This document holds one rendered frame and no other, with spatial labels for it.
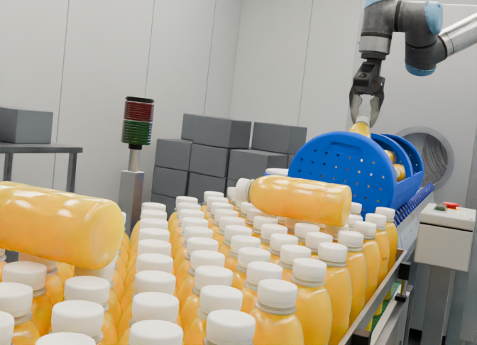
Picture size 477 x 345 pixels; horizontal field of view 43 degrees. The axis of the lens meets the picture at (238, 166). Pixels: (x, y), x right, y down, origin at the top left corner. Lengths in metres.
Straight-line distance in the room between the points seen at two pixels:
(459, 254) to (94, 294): 0.84
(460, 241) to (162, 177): 4.69
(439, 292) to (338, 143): 0.49
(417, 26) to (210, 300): 1.37
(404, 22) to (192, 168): 3.97
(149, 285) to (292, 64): 6.87
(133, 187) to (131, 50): 4.78
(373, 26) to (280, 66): 5.66
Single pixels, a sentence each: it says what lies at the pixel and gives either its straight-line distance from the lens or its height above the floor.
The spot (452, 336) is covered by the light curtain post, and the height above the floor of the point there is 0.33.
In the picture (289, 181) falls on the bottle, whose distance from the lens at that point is 0.99.
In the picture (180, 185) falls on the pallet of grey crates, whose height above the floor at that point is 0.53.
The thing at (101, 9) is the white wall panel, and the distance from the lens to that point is 5.74.
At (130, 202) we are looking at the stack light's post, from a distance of 1.33.
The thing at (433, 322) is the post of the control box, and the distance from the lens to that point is 1.36.
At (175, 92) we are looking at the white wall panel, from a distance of 6.70.
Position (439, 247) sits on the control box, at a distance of 1.24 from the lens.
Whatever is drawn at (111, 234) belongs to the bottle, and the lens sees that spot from 0.61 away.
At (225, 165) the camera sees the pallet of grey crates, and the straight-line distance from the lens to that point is 5.38.
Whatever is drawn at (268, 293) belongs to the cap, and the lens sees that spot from 0.60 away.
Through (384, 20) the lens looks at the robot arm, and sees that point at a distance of 1.83.
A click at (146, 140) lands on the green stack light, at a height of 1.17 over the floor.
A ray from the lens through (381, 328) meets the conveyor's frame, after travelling 1.15.
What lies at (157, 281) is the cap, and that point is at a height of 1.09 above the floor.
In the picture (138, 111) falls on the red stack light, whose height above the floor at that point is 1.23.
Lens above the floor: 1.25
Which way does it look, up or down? 5 degrees down
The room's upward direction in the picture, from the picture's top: 6 degrees clockwise
